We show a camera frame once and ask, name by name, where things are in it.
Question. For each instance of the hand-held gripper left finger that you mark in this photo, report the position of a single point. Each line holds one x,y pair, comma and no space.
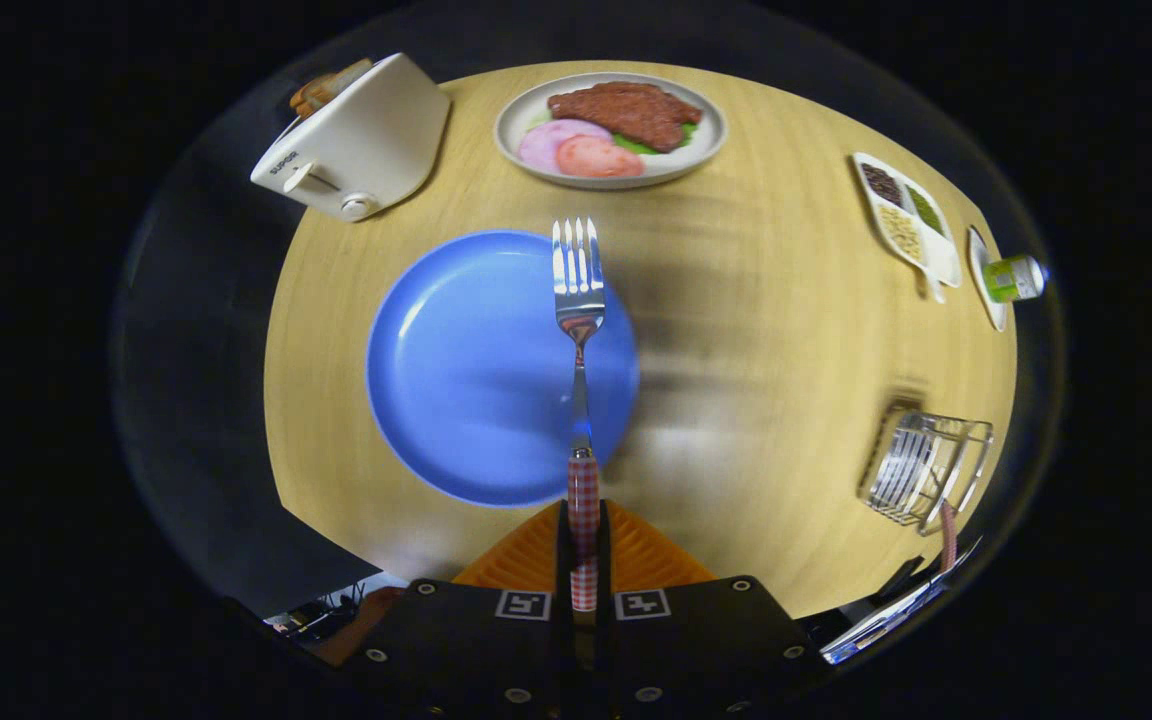
466,640

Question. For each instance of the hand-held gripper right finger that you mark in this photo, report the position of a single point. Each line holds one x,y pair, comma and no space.
706,640

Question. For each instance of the blue round plate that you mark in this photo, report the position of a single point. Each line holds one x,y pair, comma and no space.
466,380

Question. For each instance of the small white dish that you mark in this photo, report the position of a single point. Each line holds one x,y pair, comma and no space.
981,290

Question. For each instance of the white divided tray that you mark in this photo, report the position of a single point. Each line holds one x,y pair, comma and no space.
941,260

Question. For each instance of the pile of yellow soybeans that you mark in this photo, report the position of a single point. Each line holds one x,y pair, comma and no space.
902,233

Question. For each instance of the green label bottle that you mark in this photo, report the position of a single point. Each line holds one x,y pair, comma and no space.
1014,279

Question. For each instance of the pile of green beans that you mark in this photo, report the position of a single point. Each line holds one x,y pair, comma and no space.
927,210

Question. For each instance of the pile of dark red beans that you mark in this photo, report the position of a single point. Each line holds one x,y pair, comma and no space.
881,184

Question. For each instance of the salmon pink ham slice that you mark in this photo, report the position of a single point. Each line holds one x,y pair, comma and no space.
598,160

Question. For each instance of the green lettuce leaf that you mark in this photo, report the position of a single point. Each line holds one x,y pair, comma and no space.
636,146

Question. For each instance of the pale pink ham slice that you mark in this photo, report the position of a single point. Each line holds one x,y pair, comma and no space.
546,143

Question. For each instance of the white toaster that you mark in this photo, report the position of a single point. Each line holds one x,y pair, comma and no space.
376,140

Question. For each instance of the white oval food plate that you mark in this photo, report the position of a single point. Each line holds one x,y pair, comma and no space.
521,120

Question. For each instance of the brown meat steak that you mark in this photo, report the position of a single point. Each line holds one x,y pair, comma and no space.
631,112

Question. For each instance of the toasted bread slice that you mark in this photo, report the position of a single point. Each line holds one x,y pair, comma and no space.
351,76
311,97

